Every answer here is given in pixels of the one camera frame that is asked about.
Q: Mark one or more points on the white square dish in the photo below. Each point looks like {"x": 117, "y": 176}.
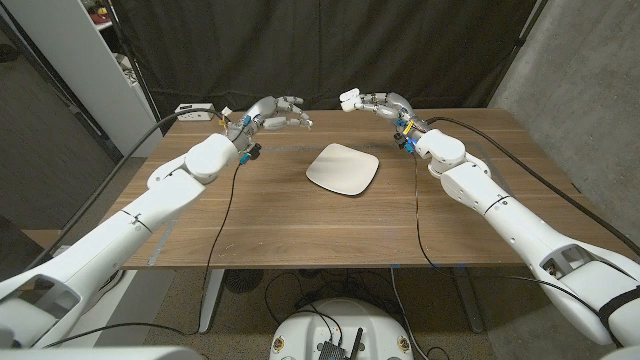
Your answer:
{"x": 345, "y": 170}

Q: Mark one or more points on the black curtain backdrop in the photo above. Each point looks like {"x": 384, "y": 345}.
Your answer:
{"x": 320, "y": 50}

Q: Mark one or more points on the red item on shelf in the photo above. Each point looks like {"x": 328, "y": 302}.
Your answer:
{"x": 101, "y": 19}

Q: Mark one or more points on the white shelf cabinet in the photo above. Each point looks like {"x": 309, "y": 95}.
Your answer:
{"x": 85, "y": 65}

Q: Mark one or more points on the grey table leg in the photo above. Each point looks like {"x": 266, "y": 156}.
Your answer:
{"x": 212, "y": 290}
{"x": 470, "y": 310}

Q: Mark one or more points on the black module with antenna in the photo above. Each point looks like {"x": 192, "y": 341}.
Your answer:
{"x": 332, "y": 351}

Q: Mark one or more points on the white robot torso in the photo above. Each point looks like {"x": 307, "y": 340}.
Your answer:
{"x": 305, "y": 330}

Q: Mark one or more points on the black curtain stand pole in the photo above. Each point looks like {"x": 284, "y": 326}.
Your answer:
{"x": 520, "y": 42}
{"x": 132, "y": 55}

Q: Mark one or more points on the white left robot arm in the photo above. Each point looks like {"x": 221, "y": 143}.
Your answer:
{"x": 110, "y": 240}

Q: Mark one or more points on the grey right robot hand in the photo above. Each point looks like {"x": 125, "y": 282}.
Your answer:
{"x": 395, "y": 105}

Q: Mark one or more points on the white power strip box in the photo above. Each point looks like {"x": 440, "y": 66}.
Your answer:
{"x": 192, "y": 114}

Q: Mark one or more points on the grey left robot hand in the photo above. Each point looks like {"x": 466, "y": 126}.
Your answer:
{"x": 265, "y": 107}

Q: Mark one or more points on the round black floor fan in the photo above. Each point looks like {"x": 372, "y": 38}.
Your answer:
{"x": 243, "y": 280}

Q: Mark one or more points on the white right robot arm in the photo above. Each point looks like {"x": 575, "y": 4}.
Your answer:
{"x": 515, "y": 225}

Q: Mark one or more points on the black sneaker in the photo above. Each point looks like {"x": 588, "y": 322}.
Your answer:
{"x": 112, "y": 281}

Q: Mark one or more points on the person's dark trouser leg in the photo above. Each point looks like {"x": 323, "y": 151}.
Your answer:
{"x": 7, "y": 245}

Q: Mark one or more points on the white AirPods case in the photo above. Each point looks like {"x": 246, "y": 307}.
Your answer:
{"x": 349, "y": 100}

